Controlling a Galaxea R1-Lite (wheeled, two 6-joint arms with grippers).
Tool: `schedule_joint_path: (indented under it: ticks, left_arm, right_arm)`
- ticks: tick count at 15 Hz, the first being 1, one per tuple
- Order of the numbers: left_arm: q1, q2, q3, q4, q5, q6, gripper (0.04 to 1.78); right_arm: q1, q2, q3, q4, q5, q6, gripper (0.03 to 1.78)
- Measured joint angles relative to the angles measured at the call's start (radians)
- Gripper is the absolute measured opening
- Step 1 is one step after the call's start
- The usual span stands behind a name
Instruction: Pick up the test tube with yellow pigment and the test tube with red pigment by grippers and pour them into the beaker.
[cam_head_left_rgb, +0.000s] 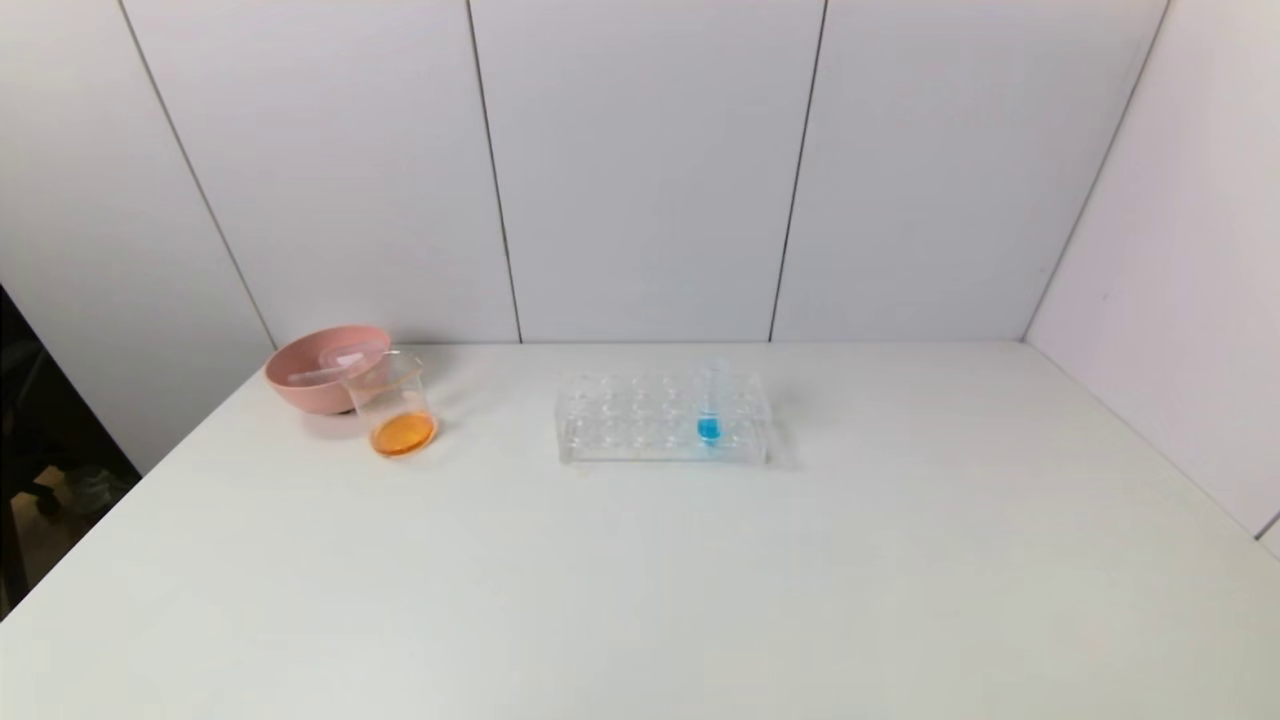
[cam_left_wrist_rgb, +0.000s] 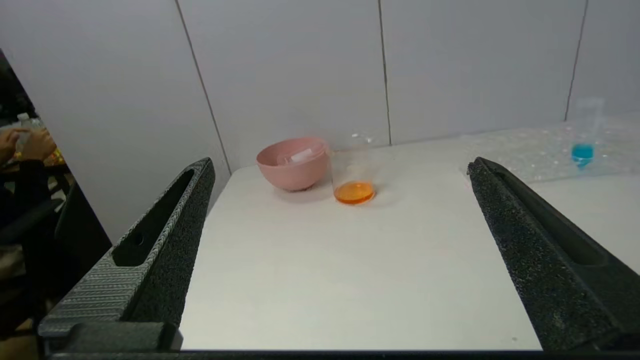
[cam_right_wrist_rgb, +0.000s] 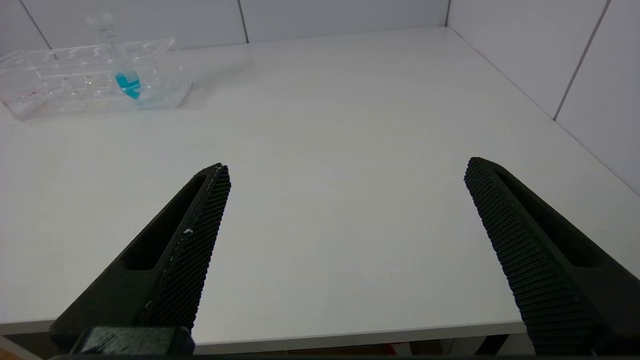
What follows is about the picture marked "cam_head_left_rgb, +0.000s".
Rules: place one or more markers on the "test tube for red pigment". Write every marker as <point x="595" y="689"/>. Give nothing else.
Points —
<point x="315" y="377"/>

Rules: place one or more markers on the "clear acrylic test tube rack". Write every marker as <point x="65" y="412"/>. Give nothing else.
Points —
<point x="620" y="440"/>

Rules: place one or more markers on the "test tube with blue pigment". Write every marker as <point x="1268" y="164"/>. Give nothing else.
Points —
<point x="709" y="428"/>

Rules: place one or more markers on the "clear glass beaker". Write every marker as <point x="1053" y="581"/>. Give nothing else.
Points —
<point x="403" y="432"/>

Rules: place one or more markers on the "pink plastic bowl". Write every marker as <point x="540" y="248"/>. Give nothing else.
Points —
<point x="300" y="392"/>

